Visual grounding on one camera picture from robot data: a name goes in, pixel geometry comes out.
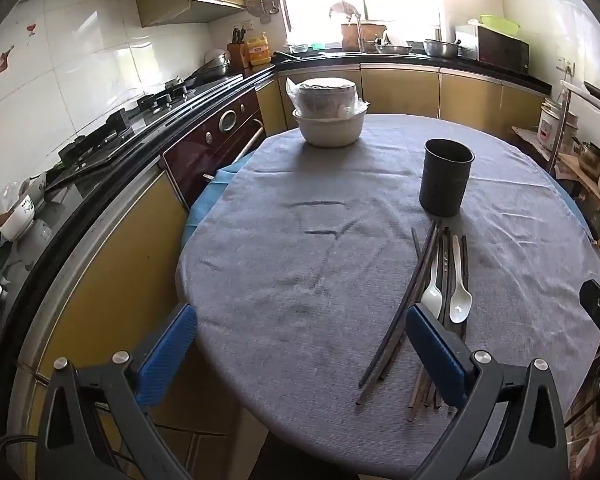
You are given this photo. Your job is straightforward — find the blue table cover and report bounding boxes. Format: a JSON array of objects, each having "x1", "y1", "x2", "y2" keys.
[{"x1": 182, "y1": 152, "x2": 596, "y2": 246}]

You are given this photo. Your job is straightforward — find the steel wok with lid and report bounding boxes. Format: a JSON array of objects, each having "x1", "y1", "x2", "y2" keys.
[{"x1": 194, "y1": 49, "x2": 232, "y2": 80}]

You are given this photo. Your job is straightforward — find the wooden knife block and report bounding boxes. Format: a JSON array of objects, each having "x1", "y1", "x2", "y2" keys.
[{"x1": 227, "y1": 26, "x2": 251, "y2": 69}]

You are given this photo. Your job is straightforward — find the hanging round strainer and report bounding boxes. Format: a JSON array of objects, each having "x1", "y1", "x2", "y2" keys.
[{"x1": 245, "y1": 0, "x2": 281, "y2": 24}]

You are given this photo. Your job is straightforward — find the grey tablecloth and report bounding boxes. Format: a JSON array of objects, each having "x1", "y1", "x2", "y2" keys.
[{"x1": 175, "y1": 114, "x2": 600, "y2": 480}]

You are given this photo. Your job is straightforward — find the flat cardboard sheet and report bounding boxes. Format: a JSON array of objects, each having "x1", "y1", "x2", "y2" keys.
[{"x1": 511, "y1": 125, "x2": 556, "y2": 161}]

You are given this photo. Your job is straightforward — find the yellow oil bottle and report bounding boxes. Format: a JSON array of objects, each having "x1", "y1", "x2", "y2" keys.
[{"x1": 247, "y1": 32, "x2": 272, "y2": 66}]

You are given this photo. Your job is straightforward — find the small steel pot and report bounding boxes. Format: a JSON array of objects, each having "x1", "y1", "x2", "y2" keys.
[{"x1": 577, "y1": 141, "x2": 600, "y2": 181}]

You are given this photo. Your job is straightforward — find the white ceramic bowl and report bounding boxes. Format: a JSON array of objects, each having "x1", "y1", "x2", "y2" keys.
[{"x1": 292, "y1": 107, "x2": 368, "y2": 149}]

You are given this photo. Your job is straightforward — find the dark red built-in oven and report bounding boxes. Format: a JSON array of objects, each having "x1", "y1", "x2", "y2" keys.
[{"x1": 161, "y1": 87, "x2": 266, "y2": 211}]

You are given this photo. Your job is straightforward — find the bagged stack of bowls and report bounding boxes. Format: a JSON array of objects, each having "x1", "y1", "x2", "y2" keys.
[{"x1": 285, "y1": 77, "x2": 371, "y2": 121}]

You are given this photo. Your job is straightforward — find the white plastic spoon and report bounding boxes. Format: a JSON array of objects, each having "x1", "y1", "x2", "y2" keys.
[
  {"x1": 420, "y1": 240, "x2": 444, "y2": 320},
  {"x1": 448, "y1": 235, "x2": 474, "y2": 324}
]

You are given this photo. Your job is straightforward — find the white rice cooker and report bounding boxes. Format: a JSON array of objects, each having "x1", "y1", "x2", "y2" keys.
[{"x1": 536, "y1": 99, "x2": 579, "y2": 152}]

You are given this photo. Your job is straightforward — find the black kitchen countertop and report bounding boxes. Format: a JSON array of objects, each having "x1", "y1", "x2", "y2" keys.
[{"x1": 0, "y1": 52, "x2": 553, "y2": 341}]

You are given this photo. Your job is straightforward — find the dark microwave oven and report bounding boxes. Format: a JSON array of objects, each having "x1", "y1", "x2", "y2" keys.
[{"x1": 455, "y1": 24, "x2": 531, "y2": 74}]

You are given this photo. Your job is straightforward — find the black utensil holder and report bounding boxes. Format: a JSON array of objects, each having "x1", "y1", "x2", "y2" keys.
[{"x1": 419, "y1": 138, "x2": 476, "y2": 218}]

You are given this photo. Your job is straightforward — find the steel sink faucet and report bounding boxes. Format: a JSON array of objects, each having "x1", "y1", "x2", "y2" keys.
[{"x1": 330, "y1": 2, "x2": 366, "y2": 54}]

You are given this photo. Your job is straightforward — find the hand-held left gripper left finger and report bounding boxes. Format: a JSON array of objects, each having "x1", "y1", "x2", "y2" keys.
[{"x1": 37, "y1": 302, "x2": 198, "y2": 480}]

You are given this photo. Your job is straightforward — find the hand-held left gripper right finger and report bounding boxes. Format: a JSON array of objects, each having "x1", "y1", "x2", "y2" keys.
[{"x1": 405, "y1": 304, "x2": 571, "y2": 480}]

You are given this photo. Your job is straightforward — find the black gas stove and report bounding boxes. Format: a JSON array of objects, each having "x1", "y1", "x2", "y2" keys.
[{"x1": 45, "y1": 74, "x2": 245, "y2": 193}]

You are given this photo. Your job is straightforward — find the white patterned bowl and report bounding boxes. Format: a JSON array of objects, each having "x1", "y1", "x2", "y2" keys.
[{"x1": 0, "y1": 194, "x2": 36, "y2": 242}]

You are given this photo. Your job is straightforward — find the green plastic basin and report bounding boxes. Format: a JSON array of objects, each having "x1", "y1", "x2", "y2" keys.
[{"x1": 479, "y1": 14, "x2": 522, "y2": 37}]

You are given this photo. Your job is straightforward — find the bunch of dark chopsticks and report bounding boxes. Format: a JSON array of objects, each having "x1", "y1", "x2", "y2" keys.
[{"x1": 356, "y1": 222, "x2": 473, "y2": 423}]

